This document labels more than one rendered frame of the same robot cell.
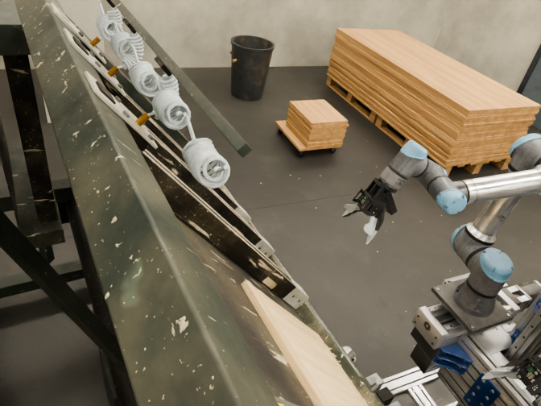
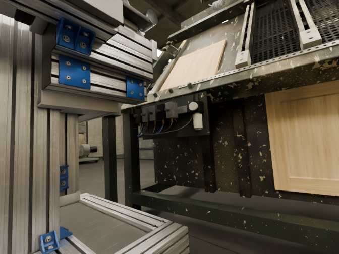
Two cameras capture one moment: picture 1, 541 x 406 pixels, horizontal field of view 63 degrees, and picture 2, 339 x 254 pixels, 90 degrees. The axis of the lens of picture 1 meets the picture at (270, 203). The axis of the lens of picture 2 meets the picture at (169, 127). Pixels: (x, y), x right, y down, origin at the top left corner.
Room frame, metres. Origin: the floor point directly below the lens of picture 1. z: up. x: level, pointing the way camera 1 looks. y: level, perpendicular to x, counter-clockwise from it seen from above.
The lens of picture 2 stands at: (1.90, -0.85, 0.54)
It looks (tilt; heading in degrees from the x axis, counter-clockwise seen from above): 5 degrees up; 160
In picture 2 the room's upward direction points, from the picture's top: 3 degrees counter-clockwise
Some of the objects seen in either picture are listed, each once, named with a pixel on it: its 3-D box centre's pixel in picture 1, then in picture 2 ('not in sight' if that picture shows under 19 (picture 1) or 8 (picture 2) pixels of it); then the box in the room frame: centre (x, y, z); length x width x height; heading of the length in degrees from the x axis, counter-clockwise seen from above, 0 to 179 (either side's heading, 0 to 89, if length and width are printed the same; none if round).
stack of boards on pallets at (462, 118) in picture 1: (415, 93); not in sight; (5.31, -1.51, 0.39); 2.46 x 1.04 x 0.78; 30
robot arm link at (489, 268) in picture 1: (490, 270); not in sight; (1.25, -0.84, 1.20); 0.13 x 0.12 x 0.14; 16
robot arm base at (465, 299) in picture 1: (477, 292); not in sight; (1.24, -0.84, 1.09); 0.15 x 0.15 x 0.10
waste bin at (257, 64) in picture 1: (249, 68); not in sight; (5.29, 0.55, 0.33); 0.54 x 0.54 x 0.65
